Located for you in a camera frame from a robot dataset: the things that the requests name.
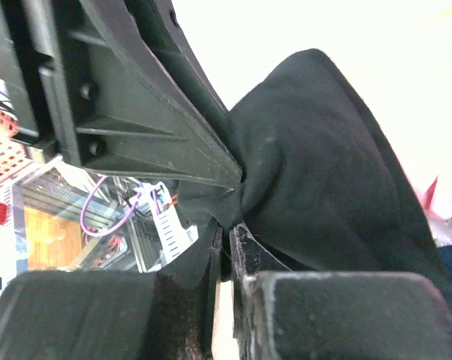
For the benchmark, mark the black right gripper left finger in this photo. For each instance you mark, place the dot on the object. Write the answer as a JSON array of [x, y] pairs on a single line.
[[167, 314]]

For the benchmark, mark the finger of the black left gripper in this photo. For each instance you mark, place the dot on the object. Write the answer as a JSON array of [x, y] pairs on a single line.
[[119, 111], [159, 28]]

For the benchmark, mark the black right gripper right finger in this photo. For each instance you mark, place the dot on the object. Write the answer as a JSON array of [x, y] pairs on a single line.
[[284, 314]]

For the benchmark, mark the black printed t-shirt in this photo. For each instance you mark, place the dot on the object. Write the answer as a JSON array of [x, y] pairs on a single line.
[[322, 188]]

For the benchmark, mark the pink t-shirt on hanger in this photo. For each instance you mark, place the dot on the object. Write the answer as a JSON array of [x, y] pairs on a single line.
[[437, 199]]

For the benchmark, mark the white plastic laundry basket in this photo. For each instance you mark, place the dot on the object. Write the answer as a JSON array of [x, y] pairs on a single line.
[[12, 154]]

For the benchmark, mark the white slotted cable duct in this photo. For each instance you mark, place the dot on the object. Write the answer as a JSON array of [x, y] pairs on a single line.
[[54, 195]]

